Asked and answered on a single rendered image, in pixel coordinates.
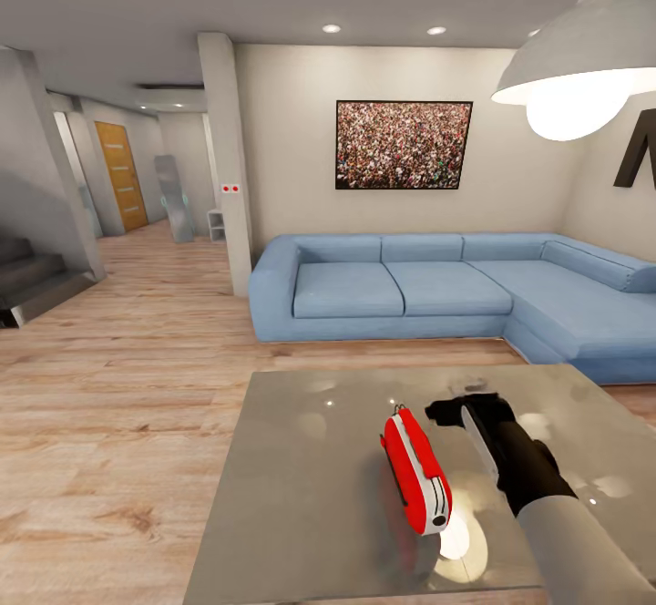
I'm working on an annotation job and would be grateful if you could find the radio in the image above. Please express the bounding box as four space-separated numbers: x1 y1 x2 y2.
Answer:
381 407 453 535

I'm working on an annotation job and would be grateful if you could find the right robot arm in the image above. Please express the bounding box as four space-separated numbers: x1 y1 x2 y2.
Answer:
425 375 656 605

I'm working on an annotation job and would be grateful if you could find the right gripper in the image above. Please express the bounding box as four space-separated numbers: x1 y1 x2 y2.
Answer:
425 398 464 427

